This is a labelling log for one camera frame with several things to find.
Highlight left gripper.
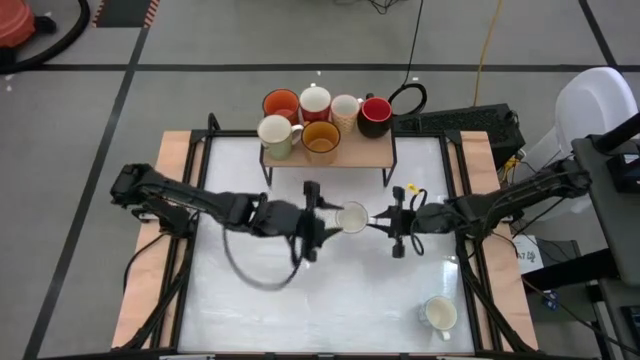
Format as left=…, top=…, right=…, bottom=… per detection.
left=249, top=180, right=346, bottom=264

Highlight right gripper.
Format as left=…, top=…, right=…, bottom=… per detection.
left=366, top=185, right=449, bottom=260

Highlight blue white flower mug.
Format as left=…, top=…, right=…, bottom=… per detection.
left=333, top=200, right=370, bottom=235

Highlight amber yellow mug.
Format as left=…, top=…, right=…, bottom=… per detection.
left=300, top=120, right=342, bottom=166

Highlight light green mug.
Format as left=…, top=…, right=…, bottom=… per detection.
left=256, top=114, right=305, bottom=162

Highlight white teal lattice mug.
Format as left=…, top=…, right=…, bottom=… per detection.
left=417, top=294, right=459, bottom=342

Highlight peach patterned mug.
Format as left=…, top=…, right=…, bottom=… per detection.
left=330, top=93, right=362, bottom=134

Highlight red mug white inside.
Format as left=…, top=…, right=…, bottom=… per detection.
left=298, top=85, right=333, bottom=124

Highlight orange ribbed mug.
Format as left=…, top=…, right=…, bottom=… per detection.
left=261, top=88, right=301, bottom=125

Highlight wooden shelf black metal legs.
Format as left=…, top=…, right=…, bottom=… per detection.
left=258, top=113, right=399, bottom=189

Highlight black computer case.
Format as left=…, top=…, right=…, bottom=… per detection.
left=391, top=102, right=527, bottom=170

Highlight white printed paper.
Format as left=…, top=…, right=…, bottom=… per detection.
left=510, top=233, right=545, bottom=275

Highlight white chair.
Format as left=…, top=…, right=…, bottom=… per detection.
left=522, top=66, right=640, bottom=221

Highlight dark grey desk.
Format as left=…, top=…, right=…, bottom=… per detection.
left=571, top=133, right=640, bottom=287

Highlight black box device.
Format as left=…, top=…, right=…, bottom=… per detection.
left=606, top=151, right=640, bottom=195

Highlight black angled bar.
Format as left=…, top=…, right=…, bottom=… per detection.
left=584, top=112, right=640, bottom=155

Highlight black mat striped edge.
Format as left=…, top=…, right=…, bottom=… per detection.
left=92, top=0, right=162, bottom=30

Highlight orange vacuum cleaner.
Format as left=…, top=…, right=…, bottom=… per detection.
left=0, top=0, right=58, bottom=50

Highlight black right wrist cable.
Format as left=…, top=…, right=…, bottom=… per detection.
left=408, top=188, right=430, bottom=257

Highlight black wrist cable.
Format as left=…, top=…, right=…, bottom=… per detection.
left=408, top=188, right=430, bottom=257
left=221, top=224, right=305, bottom=293

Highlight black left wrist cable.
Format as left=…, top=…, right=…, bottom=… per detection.
left=221, top=224, right=305, bottom=293

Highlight black aluminium table frame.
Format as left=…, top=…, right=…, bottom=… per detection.
left=113, top=112, right=540, bottom=359

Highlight black coiled floor cable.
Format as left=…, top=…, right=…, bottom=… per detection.
left=385, top=0, right=429, bottom=117

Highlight yellow cable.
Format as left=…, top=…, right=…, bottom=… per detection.
left=472, top=0, right=504, bottom=107

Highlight black cable bundle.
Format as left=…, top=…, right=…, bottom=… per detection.
left=367, top=0, right=401, bottom=15

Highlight black vacuum hose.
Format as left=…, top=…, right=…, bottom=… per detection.
left=0, top=0, right=92, bottom=74

